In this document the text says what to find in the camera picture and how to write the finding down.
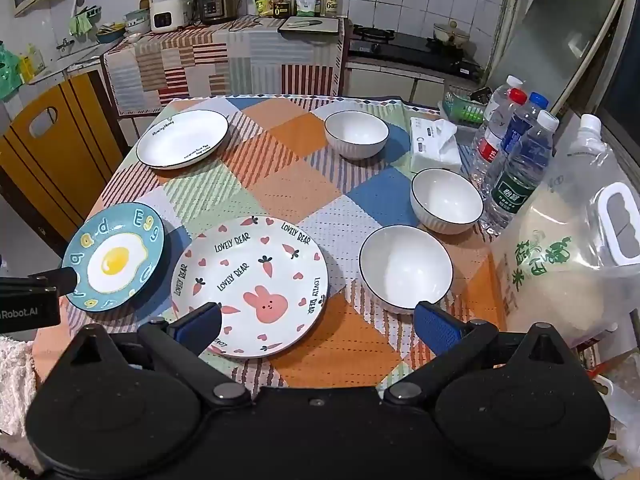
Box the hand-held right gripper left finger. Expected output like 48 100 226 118
65 302 251 408

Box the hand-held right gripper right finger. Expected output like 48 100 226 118
382 301 573 408

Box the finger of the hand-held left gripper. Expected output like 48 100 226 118
27 266 81 295

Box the blue fried egg plate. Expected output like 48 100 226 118
61 201 167 312

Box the white bowl with black rim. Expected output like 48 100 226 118
358 225 454 315
410 167 485 235
324 110 390 162

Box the white plate with black rim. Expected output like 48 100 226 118
136 109 230 170

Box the stack of pale bowls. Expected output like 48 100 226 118
124 9 151 35

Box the white fluffy towel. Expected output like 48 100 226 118
0 337 38 436

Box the clear bag of rice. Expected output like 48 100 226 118
492 112 640 348

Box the green label water bottle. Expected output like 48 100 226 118
482 109 560 237

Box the white tissue pack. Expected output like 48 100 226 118
409 116 463 173

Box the red label water bottle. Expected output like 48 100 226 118
470 87 528 186

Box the blue label water bottle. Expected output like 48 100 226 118
492 91 551 201

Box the green plastic bag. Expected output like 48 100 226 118
0 42 23 101

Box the green dish basket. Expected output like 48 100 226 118
442 85 493 126

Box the clear water bottle white cap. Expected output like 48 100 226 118
482 75 523 133

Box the blue bowl on counter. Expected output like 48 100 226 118
95 22 126 45

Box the green hanging cloth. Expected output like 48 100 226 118
70 7 103 38

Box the striped counter cloth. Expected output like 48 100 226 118
102 15 348 116

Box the black gas stove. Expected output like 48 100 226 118
347 25 481 78

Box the white rice cooker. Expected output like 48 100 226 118
150 0 193 35

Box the cream cooking pot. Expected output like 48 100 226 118
432 20 472 47

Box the shiny metal panel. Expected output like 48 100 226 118
487 0 628 126

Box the white cutting board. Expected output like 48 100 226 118
277 16 346 35

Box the black pressure cooker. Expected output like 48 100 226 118
192 0 244 25

